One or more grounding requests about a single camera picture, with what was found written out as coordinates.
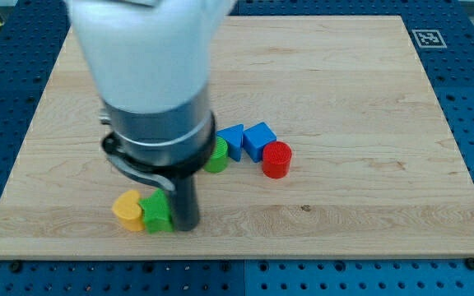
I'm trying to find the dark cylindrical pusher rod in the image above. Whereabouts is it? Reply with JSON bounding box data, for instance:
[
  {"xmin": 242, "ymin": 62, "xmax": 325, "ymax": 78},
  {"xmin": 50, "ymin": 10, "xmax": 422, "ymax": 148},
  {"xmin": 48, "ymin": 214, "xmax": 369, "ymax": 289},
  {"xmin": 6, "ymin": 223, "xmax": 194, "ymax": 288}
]
[{"xmin": 170, "ymin": 175, "xmax": 200, "ymax": 232}]

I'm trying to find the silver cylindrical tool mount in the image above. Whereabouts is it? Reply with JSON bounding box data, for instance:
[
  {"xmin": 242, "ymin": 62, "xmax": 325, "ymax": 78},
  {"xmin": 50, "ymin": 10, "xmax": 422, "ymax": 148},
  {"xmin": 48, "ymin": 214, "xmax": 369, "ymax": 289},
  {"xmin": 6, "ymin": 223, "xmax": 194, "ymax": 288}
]
[{"xmin": 100, "ymin": 86, "xmax": 216, "ymax": 192}]

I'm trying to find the green star block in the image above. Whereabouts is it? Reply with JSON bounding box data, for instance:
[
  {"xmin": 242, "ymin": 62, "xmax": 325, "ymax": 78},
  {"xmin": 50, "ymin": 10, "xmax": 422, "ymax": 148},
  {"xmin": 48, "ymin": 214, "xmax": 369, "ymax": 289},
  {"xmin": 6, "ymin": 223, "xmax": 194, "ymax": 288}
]
[{"xmin": 138, "ymin": 189, "xmax": 174, "ymax": 234}]

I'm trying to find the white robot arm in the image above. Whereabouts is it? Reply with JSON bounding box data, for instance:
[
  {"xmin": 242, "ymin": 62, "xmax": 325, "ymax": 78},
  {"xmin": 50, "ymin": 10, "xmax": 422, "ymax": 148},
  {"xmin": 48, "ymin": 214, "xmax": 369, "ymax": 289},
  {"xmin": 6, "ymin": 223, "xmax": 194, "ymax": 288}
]
[{"xmin": 66, "ymin": 0, "xmax": 235, "ymax": 231}]

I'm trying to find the green cylinder block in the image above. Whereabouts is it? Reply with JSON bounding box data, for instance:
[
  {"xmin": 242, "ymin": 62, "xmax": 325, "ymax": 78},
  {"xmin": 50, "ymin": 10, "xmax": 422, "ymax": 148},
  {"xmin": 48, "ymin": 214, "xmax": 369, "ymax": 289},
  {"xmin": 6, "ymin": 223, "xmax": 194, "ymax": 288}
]
[{"xmin": 203, "ymin": 136, "xmax": 229, "ymax": 173}]

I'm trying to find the yellow heart block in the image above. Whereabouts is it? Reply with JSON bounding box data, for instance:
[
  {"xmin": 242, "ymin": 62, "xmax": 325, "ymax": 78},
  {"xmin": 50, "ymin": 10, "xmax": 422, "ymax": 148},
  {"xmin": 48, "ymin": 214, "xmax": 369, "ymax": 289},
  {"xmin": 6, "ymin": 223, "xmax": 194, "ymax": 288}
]
[{"xmin": 111, "ymin": 190, "xmax": 145, "ymax": 232}]

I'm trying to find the blue triangle block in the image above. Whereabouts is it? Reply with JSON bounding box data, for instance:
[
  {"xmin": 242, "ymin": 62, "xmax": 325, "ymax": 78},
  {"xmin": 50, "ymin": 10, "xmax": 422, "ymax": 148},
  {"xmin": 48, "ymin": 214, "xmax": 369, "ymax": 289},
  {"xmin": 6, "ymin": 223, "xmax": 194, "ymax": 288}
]
[{"xmin": 216, "ymin": 124, "xmax": 244, "ymax": 162}]

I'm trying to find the blue cube block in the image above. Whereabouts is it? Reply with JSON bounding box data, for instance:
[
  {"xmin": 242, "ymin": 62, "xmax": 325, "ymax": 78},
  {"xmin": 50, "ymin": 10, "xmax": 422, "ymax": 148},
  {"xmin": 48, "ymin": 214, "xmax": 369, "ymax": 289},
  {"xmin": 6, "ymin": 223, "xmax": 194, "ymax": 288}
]
[{"xmin": 243, "ymin": 122, "xmax": 277, "ymax": 163}]

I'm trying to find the red cylinder block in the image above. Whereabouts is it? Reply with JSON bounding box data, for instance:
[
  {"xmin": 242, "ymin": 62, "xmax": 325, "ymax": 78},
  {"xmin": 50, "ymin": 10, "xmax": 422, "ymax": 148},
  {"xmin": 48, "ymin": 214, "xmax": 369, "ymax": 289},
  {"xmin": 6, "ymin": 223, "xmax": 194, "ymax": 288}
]
[{"xmin": 262, "ymin": 141, "xmax": 292, "ymax": 178}]

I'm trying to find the wooden board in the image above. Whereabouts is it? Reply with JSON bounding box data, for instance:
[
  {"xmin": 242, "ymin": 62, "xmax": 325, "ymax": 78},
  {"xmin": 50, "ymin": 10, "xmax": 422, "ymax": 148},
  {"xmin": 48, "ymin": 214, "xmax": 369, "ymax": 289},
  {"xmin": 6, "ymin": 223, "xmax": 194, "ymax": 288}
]
[{"xmin": 0, "ymin": 16, "xmax": 474, "ymax": 261}]

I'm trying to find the white fiducial marker tag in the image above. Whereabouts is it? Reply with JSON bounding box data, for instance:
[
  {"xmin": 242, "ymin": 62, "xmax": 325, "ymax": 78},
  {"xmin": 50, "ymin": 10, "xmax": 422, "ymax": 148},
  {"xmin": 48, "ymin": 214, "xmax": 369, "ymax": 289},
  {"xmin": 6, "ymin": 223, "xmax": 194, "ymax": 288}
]
[{"xmin": 411, "ymin": 29, "xmax": 447, "ymax": 49}]

